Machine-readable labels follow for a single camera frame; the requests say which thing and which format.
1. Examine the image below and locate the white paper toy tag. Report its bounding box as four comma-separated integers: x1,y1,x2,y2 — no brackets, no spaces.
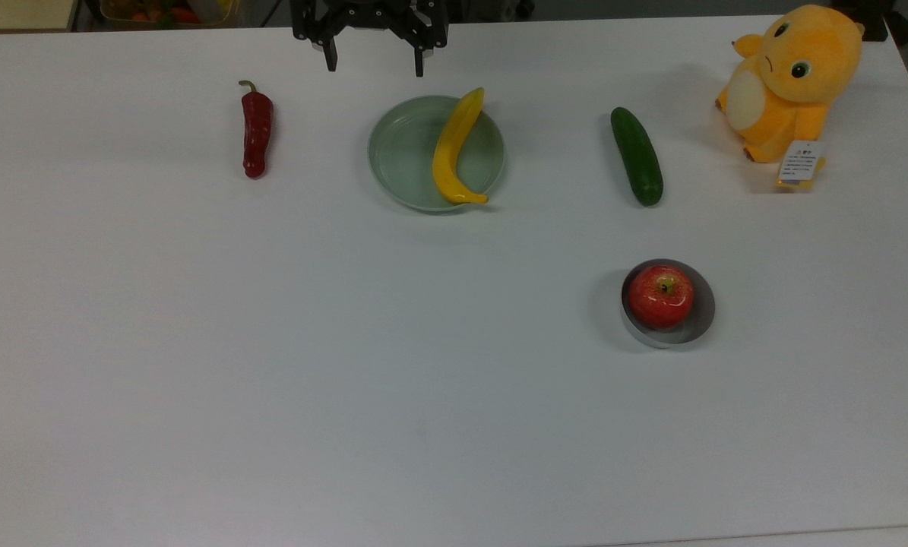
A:
777,140,827,191

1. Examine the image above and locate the clear bin of toy food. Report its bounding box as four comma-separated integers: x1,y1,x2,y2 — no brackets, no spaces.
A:
100,0,239,28

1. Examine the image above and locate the green cucumber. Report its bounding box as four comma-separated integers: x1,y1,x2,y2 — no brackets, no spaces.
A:
610,106,664,207

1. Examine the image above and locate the red apple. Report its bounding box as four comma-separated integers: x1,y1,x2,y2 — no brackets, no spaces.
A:
628,264,695,330

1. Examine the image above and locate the black stand base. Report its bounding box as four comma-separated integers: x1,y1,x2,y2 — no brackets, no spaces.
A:
834,0,908,45

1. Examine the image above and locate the small round metal bowl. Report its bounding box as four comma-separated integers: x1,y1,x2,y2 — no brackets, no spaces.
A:
620,258,717,350

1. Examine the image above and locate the red chili pepper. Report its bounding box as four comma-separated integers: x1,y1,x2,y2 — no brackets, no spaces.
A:
239,80,275,180

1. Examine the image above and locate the yellow banana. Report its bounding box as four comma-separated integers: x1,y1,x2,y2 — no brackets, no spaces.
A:
432,87,490,206

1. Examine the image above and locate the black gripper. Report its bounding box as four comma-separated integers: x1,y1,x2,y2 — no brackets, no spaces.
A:
290,0,448,78

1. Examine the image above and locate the pale green round plate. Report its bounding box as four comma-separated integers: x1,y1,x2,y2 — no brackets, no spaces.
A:
368,94,506,213

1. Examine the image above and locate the beige cabinet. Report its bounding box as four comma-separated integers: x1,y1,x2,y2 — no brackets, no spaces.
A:
0,0,76,33

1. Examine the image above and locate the orange plush toy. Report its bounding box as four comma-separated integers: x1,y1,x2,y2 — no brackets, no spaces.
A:
715,4,866,165

